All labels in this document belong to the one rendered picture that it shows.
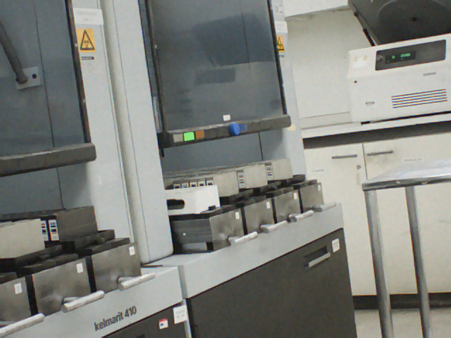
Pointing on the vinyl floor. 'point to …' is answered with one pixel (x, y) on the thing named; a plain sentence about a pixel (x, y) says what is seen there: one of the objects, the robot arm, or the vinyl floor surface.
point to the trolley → (407, 180)
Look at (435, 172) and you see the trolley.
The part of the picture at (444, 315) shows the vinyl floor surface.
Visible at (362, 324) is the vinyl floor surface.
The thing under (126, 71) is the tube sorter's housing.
